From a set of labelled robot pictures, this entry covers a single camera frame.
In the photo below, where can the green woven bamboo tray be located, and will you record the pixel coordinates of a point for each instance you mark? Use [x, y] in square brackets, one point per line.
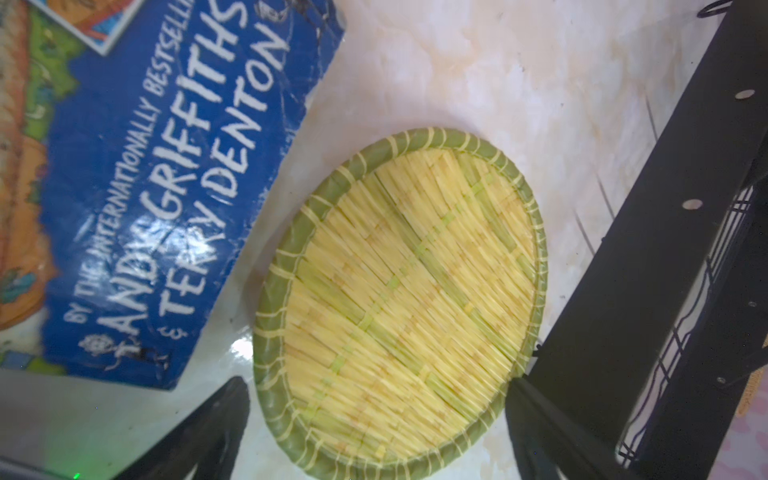
[406, 294]

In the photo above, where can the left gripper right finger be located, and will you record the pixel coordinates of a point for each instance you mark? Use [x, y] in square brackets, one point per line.
[548, 445]

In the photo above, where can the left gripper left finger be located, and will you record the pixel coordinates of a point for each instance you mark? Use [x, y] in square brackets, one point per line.
[205, 445]

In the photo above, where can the black wire dish rack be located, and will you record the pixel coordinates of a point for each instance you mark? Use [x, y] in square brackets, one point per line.
[653, 352]

